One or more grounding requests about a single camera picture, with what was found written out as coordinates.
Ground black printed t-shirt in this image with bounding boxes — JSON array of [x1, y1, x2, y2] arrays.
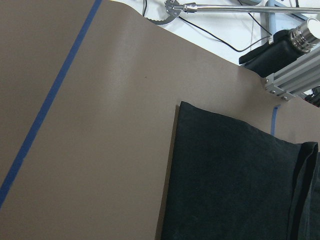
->
[[161, 102, 320, 240]]

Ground green tipped grabber stick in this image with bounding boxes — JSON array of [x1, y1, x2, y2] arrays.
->
[[146, 0, 320, 25]]

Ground aluminium frame post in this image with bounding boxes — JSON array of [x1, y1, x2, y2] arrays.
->
[[262, 47, 320, 101]]

